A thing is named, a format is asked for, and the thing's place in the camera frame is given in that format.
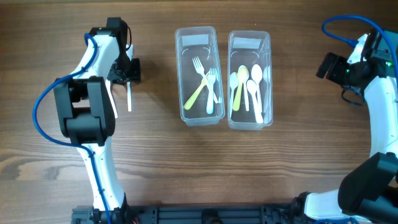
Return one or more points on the clear plastic container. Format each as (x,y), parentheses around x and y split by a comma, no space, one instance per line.
(249,47)
(198,42)

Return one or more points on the left clear plastic container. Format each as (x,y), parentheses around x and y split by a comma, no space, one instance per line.
(198,42)

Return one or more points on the light blue fork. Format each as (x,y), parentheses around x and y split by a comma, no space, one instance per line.
(211,81)

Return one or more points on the yellow spoon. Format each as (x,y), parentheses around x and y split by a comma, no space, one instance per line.
(237,98)

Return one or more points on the white spoon thick handle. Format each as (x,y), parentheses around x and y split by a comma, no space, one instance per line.
(252,89)

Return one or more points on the yellow fork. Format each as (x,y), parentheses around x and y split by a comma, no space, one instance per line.
(189,103)

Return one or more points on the white fork slanted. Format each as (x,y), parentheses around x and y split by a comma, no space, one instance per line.
(198,66)

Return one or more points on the white fork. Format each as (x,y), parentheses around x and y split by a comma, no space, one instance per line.
(129,97)
(108,87)

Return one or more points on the white spoon top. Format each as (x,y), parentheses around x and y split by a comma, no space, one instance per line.
(256,75)

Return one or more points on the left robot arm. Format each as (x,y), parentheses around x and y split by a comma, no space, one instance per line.
(86,110)

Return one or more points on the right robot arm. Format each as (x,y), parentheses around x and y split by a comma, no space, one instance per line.
(365,194)

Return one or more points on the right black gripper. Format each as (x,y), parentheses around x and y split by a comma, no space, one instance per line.
(337,70)

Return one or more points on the right clear plastic container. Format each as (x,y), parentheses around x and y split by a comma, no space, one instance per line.
(249,47)

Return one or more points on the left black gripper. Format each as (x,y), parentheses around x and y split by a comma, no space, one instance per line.
(123,74)

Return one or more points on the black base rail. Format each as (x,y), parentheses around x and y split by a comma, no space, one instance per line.
(262,214)

